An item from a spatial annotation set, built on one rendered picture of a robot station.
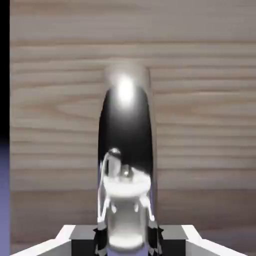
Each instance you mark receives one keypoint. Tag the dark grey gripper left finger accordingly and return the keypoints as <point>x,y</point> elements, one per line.
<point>80,240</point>

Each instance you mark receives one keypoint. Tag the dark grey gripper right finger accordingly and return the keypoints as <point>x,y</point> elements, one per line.
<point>176,240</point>

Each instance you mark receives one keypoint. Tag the light wood cabinet door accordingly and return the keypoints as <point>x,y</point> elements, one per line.
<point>200,120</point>

